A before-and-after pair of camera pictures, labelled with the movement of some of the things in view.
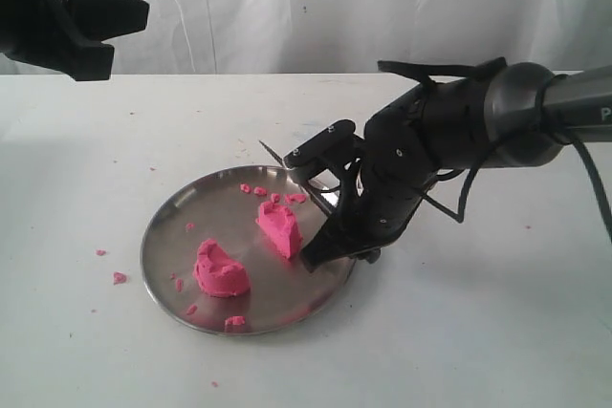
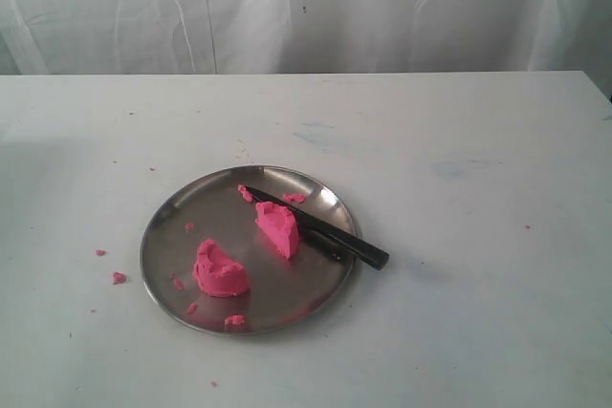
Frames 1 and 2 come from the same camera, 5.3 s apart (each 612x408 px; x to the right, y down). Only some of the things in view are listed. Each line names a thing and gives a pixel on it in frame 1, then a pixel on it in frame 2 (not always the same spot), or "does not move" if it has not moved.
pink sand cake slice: (278, 224) does not move
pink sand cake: (217, 275) does not move
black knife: (308, 193) → (325, 231)
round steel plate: (223, 252) does not move
